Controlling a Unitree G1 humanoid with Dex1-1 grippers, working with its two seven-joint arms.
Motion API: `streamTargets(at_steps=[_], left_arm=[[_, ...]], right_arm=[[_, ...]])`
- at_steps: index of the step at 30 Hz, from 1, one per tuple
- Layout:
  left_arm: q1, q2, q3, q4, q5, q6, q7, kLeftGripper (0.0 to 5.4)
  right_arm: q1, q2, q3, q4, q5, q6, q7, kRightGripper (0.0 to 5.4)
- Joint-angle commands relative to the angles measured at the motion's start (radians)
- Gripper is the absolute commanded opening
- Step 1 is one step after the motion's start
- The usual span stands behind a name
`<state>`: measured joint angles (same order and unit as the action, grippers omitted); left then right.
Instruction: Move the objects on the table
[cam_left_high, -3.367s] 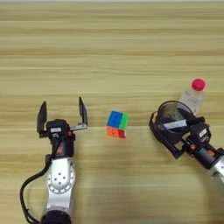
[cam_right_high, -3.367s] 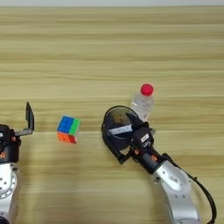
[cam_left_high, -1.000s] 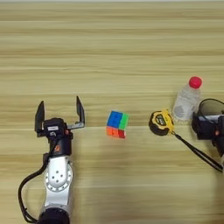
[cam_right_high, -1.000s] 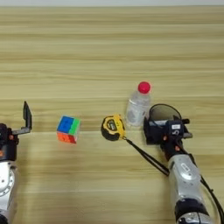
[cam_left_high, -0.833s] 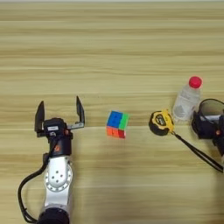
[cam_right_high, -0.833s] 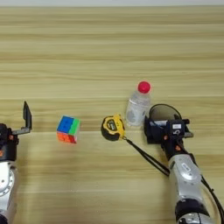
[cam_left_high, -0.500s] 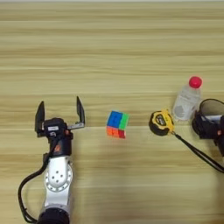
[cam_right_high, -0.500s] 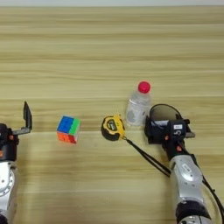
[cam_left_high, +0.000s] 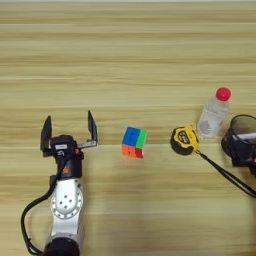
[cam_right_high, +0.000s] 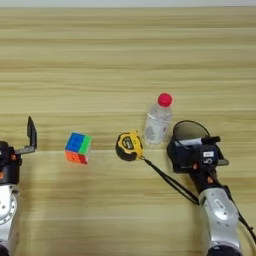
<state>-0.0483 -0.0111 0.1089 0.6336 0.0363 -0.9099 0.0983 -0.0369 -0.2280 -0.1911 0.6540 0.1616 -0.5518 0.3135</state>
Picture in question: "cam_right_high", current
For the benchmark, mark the black white marker pen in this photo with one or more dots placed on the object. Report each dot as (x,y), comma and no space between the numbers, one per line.
(190,142)

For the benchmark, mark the black mesh pen cup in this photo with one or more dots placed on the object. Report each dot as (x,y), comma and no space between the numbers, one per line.
(183,155)

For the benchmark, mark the labelled box on gripper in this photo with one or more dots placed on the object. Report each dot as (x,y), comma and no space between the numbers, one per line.
(4,148)
(206,156)

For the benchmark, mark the clear bottle with red cap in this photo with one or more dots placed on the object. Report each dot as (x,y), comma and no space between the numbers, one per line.
(158,126)

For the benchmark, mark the yellow black tape measure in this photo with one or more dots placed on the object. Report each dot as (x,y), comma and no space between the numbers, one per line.
(128,146)

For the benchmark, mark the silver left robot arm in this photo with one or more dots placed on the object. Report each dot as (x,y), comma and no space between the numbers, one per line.
(6,213)

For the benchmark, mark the colourful puzzle cube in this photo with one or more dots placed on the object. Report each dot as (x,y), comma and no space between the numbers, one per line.
(78,146)

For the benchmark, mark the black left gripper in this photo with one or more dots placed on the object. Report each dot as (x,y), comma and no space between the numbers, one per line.
(10,170)

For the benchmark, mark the labelled box on right gripper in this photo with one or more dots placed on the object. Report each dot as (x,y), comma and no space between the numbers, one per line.
(206,156)

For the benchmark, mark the labelled box on left gripper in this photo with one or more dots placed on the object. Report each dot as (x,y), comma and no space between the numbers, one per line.
(4,148)

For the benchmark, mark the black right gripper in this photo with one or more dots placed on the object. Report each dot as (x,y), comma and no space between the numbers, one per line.
(205,178)

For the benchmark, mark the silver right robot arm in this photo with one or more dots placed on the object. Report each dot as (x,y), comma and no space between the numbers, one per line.
(220,220)

